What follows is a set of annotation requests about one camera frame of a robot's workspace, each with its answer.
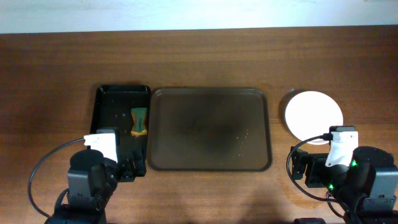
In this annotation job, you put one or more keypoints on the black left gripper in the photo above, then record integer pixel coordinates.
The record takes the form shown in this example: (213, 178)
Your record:
(131, 168)

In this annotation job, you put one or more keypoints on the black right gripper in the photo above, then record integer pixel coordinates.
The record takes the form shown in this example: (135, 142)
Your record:
(311, 170)

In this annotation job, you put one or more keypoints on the green and orange sponge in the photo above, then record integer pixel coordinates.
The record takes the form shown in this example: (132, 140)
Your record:
(139, 116)

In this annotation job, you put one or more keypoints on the white plate with ketchup streak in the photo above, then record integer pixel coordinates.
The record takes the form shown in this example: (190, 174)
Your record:
(311, 113)

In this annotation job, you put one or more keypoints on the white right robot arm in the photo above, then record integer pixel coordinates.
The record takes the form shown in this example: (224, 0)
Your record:
(227, 183)

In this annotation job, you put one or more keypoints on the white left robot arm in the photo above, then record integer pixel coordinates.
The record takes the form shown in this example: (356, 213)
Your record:
(64, 213)

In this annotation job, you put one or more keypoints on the black water tray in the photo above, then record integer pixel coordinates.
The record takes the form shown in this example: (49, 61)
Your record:
(112, 110)

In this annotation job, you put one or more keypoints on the brown serving tray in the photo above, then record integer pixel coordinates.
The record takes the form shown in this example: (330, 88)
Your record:
(209, 129)

